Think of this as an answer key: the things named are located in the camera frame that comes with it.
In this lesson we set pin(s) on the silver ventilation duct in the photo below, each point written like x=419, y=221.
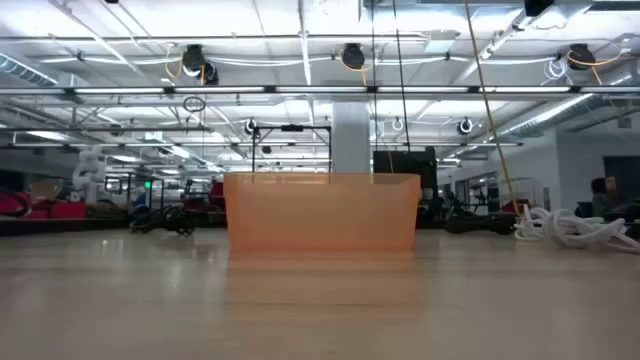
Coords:
x=550, y=114

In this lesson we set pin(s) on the red box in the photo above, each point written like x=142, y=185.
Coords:
x=60, y=210

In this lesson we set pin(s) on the black aluminium table frame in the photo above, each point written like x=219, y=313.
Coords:
x=75, y=227

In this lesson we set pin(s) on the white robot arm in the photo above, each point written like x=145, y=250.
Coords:
x=89, y=172

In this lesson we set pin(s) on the orange translucent plastic bin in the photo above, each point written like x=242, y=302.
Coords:
x=320, y=215

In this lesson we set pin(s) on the person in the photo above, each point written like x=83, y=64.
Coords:
x=600, y=200

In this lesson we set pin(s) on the white square pillar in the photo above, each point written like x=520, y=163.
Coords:
x=351, y=140

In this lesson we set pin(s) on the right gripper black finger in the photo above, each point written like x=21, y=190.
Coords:
x=537, y=6

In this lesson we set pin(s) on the red white sign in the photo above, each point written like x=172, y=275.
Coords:
x=507, y=206

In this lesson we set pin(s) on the red round bag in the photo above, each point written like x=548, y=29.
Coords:
x=12, y=202

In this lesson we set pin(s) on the long LED light bar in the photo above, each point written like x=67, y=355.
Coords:
x=320, y=90

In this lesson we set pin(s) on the black gantry frame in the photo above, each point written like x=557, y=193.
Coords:
x=292, y=128

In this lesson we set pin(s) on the dark wall screen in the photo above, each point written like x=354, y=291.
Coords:
x=625, y=175

